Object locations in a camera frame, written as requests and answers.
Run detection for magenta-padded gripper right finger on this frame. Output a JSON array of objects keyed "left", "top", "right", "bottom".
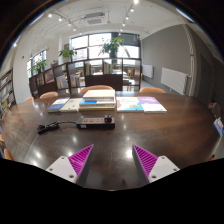
[{"left": 132, "top": 144, "right": 181, "bottom": 186}]

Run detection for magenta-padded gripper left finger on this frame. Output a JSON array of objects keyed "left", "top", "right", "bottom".
[{"left": 45, "top": 143, "right": 95, "bottom": 186}]

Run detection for black power strip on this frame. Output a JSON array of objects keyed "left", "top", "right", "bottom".
[{"left": 75, "top": 115, "right": 116, "bottom": 130}]

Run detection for blue cover book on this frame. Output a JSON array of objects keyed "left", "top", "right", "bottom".
[{"left": 46, "top": 97, "right": 71, "bottom": 113}]

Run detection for white cover book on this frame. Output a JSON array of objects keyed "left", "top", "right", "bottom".
[{"left": 59, "top": 97, "right": 83, "bottom": 113}]

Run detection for purple and white book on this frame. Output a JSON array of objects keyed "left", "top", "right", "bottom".
[{"left": 136, "top": 96, "right": 168, "bottom": 114}]

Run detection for blue card sign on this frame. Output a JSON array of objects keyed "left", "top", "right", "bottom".
[{"left": 213, "top": 117, "right": 224, "bottom": 137}]

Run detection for colourful illustrated book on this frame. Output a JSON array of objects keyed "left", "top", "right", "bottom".
[{"left": 115, "top": 96, "right": 145, "bottom": 113}]

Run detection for blue and white book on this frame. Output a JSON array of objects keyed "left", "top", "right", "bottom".
[{"left": 78, "top": 98, "right": 117, "bottom": 112}]

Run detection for thick beige book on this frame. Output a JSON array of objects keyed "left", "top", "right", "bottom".
[{"left": 82, "top": 89, "right": 116, "bottom": 101}]

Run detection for dark wooden shelf unit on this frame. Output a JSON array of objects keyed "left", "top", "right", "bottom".
[{"left": 28, "top": 57, "right": 143, "bottom": 99}]

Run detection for dark grey door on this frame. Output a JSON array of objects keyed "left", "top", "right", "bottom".
[{"left": 196, "top": 54, "right": 214, "bottom": 105}]

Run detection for green potted plant by window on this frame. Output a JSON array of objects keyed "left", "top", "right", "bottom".
[{"left": 32, "top": 59, "right": 49, "bottom": 74}]

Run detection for side window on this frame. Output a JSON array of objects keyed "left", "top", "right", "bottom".
[{"left": 26, "top": 49, "right": 48, "bottom": 79}]

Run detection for medium green potted plant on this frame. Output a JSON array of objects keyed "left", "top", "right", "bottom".
[{"left": 58, "top": 46, "right": 78, "bottom": 64}]

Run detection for large multi-pane window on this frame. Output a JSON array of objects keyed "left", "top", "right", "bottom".
[{"left": 70, "top": 32, "right": 141, "bottom": 62}]

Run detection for large green potted plant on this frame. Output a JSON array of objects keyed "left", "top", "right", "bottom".
[{"left": 99, "top": 36, "right": 124, "bottom": 59}]

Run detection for ceiling air conditioner unit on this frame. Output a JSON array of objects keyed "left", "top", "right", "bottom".
[{"left": 83, "top": 12, "right": 107, "bottom": 27}]

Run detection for ceiling spot lights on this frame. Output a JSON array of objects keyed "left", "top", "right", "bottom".
[{"left": 13, "top": 0, "right": 140, "bottom": 46}]

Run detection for large white wall radiator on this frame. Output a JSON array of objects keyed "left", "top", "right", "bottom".
[{"left": 160, "top": 67, "right": 189, "bottom": 96}]

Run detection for wall bookshelf unit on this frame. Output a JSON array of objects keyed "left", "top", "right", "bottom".
[{"left": 0, "top": 68, "right": 17, "bottom": 114}]

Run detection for small white wall radiator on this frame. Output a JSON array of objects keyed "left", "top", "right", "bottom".
[{"left": 142, "top": 64, "right": 154, "bottom": 79}]

